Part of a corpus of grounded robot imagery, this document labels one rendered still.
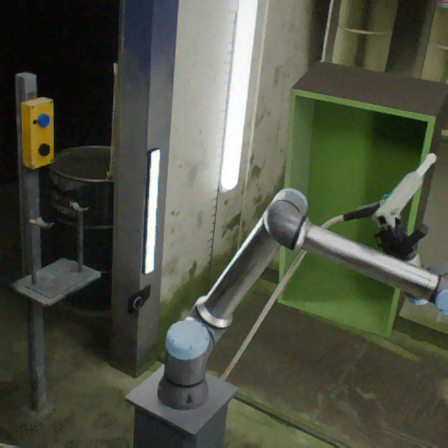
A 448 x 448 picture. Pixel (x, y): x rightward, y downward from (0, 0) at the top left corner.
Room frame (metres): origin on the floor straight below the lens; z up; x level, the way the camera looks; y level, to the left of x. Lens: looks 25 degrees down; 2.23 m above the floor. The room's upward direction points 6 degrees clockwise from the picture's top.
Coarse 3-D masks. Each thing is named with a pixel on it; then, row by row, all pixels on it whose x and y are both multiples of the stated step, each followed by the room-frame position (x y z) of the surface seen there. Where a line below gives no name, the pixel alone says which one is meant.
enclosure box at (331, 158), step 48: (336, 96) 2.57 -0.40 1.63; (384, 96) 2.58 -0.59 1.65; (432, 96) 2.59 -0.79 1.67; (288, 144) 2.69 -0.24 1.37; (336, 144) 2.98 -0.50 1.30; (384, 144) 2.88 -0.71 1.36; (432, 144) 2.50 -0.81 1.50; (336, 192) 3.02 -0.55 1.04; (384, 192) 2.91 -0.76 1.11; (288, 288) 2.97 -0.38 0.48; (336, 288) 2.98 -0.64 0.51; (384, 288) 2.99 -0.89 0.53
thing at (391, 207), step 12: (432, 156) 2.13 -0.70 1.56; (420, 168) 2.04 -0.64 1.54; (408, 180) 1.93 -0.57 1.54; (420, 180) 1.97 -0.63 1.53; (396, 192) 1.86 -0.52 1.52; (408, 192) 1.88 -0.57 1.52; (372, 204) 1.88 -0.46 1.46; (384, 204) 1.80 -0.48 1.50; (396, 204) 1.80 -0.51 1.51; (348, 216) 1.91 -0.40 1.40; (360, 216) 1.88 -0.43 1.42; (372, 216) 1.75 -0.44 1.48; (384, 216) 1.73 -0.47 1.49; (396, 216) 1.77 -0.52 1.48
